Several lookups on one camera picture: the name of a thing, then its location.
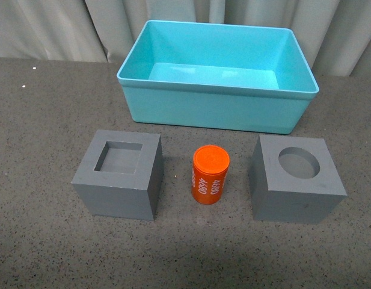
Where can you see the gray cube with round hole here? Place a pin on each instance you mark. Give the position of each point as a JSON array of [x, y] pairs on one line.
[[293, 179]]

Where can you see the white curtain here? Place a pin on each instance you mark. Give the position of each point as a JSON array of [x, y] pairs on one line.
[[335, 36]]

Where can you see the light blue plastic box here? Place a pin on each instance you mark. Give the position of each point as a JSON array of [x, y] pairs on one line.
[[246, 78]]

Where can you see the orange cylinder with white numbers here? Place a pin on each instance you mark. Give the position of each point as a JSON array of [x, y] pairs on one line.
[[209, 170]]

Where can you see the gray cube with square hole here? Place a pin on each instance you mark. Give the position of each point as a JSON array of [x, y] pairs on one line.
[[120, 174]]

